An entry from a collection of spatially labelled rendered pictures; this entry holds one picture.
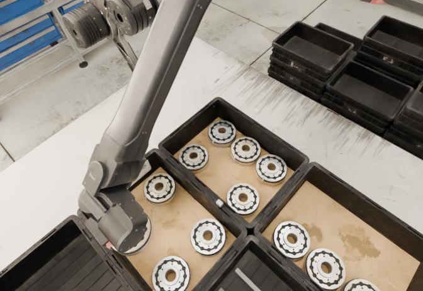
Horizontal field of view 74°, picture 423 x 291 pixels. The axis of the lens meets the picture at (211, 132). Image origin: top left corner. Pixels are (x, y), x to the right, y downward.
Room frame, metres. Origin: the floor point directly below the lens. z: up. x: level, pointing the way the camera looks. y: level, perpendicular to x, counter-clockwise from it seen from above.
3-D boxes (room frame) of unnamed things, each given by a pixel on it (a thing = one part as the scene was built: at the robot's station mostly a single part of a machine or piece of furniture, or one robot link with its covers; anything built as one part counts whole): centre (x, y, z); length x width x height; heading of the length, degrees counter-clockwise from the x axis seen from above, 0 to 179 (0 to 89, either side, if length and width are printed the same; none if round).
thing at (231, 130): (0.59, -0.04, 0.86); 0.10 x 0.10 x 0.01
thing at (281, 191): (0.46, -0.06, 0.92); 0.40 x 0.30 x 0.02; 43
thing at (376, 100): (1.10, -0.94, 0.31); 0.40 x 0.30 x 0.34; 45
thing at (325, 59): (1.38, -0.65, 0.37); 0.40 x 0.30 x 0.45; 45
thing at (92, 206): (0.19, 0.21, 1.22); 0.07 x 0.06 x 0.07; 44
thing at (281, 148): (0.46, -0.06, 0.87); 0.40 x 0.30 x 0.11; 43
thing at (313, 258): (0.12, -0.28, 0.86); 0.10 x 0.10 x 0.01
